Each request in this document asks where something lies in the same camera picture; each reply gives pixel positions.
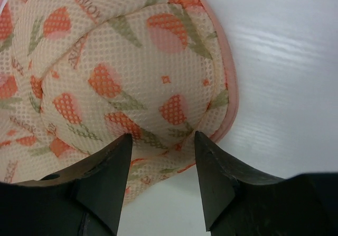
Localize floral mesh laundry bag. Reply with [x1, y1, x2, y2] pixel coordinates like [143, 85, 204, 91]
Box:
[1, 0, 239, 204]

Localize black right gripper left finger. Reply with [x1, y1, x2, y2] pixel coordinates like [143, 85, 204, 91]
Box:
[1, 134, 132, 235]

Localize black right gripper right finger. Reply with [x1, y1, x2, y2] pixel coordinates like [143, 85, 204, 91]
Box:
[194, 131, 337, 235]

